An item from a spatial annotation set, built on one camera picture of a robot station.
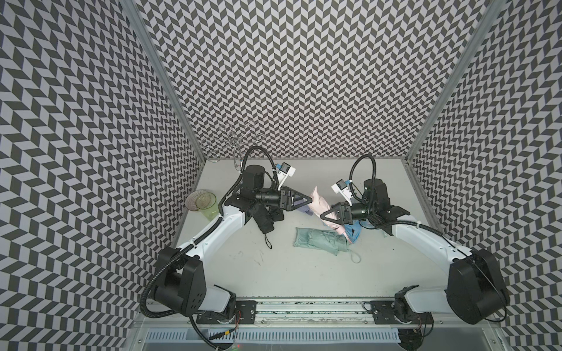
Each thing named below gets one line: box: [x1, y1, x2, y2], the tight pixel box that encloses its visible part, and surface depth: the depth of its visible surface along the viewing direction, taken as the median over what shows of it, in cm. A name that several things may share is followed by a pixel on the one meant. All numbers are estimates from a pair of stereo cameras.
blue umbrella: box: [344, 220, 362, 245], surface depth 90 cm
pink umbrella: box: [308, 185, 352, 245], surface depth 72 cm
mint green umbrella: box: [293, 227, 349, 256], surface depth 88 cm
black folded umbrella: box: [251, 204, 285, 250], surface depth 95 cm
